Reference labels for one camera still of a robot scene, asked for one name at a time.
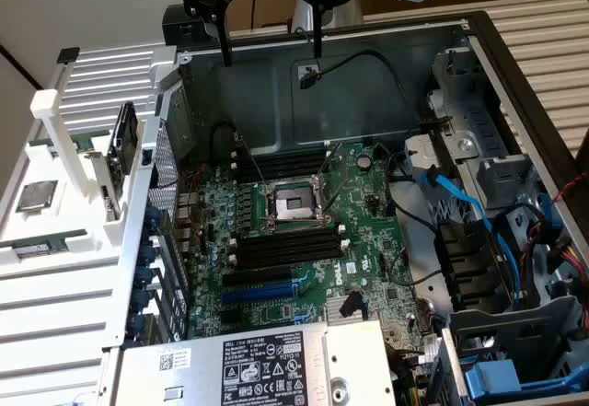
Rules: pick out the metal socket locking lever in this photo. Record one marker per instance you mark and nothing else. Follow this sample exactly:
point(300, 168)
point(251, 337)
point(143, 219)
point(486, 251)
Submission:
point(253, 164)
point(285, 218)

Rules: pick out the silver power supply unit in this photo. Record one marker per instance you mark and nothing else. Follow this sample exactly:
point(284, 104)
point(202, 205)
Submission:
point(230, 369)

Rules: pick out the blue expansion slot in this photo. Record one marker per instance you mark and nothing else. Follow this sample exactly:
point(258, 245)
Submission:
point(257, 293)

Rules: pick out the black end cap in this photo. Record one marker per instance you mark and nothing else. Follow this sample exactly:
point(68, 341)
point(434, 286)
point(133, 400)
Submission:
point(68, 55)

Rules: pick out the open grey PC case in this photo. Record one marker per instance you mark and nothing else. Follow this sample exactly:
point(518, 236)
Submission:
point(257, 97)

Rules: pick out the metal disk bay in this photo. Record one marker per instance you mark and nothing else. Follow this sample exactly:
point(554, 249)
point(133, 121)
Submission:
point(465, 111)

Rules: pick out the CPU socket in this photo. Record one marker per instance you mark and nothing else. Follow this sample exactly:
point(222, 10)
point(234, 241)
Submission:
point(294, 203)

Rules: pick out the silver CPU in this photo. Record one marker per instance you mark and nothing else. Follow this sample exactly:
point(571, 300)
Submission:
point(37, 196)

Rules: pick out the grey disk bay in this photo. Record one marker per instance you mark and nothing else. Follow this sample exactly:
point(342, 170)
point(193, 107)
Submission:
point(529, 318)

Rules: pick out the green RAM stick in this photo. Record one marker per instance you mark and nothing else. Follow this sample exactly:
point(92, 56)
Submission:
point(89, 138)
point(69, 236)

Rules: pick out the grey plastic bracket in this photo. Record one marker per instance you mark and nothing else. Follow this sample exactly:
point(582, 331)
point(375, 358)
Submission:
point(501, 178)

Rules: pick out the long black expansion slot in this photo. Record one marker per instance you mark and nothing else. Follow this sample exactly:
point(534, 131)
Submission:
point(257, 278)

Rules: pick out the black expansion card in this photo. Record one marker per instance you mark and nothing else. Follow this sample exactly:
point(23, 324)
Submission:
point(123, 143)

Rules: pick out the white parts rack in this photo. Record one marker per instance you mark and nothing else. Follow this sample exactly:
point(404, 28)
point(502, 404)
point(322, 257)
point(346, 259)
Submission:
point(73, 166)

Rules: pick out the metal socket cover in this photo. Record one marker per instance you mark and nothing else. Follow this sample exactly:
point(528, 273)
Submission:
point(330, 159)

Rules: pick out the printed cardboard box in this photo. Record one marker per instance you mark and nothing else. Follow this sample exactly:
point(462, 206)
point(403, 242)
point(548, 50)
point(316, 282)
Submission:
point(271, 10)

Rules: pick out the round coin cell battery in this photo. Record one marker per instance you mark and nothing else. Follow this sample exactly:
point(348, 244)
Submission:
point(364, 162)

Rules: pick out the blue plastic disk carrier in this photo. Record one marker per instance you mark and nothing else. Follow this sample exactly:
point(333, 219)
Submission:
point(497, 376)

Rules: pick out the black plastic fan shroud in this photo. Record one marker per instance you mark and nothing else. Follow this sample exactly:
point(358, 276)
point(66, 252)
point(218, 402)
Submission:
point(465, 258)

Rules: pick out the short black expansion slot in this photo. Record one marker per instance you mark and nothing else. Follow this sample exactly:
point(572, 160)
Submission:
point(230, 316)

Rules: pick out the blue slot retention clip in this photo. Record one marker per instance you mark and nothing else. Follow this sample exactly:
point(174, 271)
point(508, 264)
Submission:
point(141, 299)
point(154, 217)
point(135, 339)
point(137, 322)
point(143, 276)
point(147, 253)

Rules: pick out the black box device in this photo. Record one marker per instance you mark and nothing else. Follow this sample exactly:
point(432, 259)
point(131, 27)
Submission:
point(184, 28)

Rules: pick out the green Dell motherboard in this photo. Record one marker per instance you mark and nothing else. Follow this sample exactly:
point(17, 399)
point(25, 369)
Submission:
point(359, 222)

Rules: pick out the silver finned heatsink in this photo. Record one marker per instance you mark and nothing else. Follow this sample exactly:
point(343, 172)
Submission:
point(333, 307)

